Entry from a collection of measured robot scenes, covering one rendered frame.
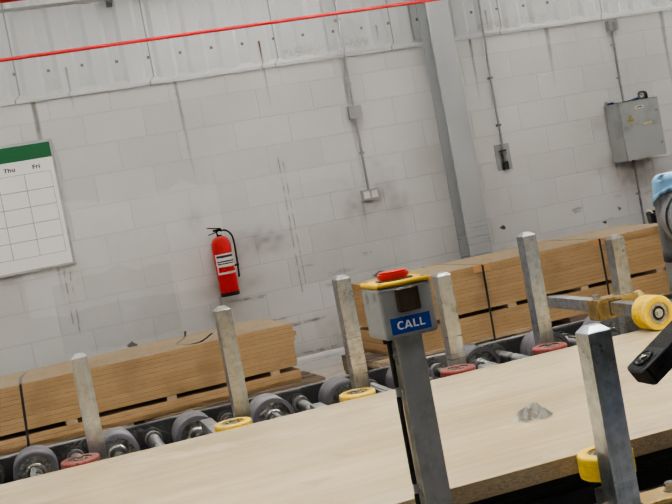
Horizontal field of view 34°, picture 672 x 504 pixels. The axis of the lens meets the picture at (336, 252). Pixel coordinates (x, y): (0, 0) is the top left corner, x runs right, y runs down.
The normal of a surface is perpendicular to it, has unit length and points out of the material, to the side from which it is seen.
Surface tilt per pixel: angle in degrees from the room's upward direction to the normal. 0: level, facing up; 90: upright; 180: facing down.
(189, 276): 90
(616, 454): 90
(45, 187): 90
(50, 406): 90
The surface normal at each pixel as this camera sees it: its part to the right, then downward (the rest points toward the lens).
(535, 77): 0.33, -0.01
